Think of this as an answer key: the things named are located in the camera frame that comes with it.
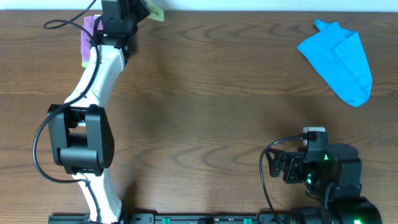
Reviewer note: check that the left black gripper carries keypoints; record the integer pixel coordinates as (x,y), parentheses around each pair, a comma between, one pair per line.
(137,12)

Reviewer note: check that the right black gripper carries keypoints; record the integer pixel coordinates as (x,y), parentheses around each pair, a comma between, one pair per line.
(293,160)

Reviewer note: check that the light green cloth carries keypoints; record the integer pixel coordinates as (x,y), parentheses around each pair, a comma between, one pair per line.
(156,13)

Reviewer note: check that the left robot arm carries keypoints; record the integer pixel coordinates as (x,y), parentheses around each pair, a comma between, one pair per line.
(80,135)

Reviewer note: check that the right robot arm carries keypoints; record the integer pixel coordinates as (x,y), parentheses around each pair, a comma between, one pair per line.
(331,174)

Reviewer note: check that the blue cloth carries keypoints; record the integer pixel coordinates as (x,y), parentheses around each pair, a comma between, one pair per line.
(337,55)

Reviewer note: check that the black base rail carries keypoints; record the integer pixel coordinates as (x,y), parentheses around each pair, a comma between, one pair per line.
(150,218)

